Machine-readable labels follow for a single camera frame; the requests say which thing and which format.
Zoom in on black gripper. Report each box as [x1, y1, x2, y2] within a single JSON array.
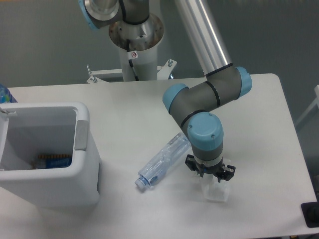
[[185, 154, 236, 183]]

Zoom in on white plastic wrapper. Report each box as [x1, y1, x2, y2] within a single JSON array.
[[194, 156, 231, 203]]

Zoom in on clear crushed plastic bottle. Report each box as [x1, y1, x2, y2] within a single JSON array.
[[135, 132, 191, 192]]

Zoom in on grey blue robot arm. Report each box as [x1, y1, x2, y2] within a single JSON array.
[[79, 0, 252, 181]]

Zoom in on white trash can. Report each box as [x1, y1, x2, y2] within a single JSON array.
[[0, 102, 101, 207]]

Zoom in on black device at table corner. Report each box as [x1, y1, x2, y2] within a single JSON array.
[[301, 202, 319, 228]]

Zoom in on white furniture piece at right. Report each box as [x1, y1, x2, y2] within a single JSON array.
[[295, 85, 319, 131]]

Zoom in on blue snack package in bin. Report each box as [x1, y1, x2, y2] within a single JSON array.
[[32, 154, 72, 169]]

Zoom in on blue water bottle at edge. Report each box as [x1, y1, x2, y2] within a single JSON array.
[[0, 84, 17, 104]]

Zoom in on white metal base frame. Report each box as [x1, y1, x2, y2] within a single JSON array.
[[86, 59, 177, 84]]

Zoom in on black cable on pedestal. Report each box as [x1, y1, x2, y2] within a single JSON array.
[[125, 38, 140, 81]]

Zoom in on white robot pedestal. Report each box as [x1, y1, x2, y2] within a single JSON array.
[[109, 13, 164, 82]]

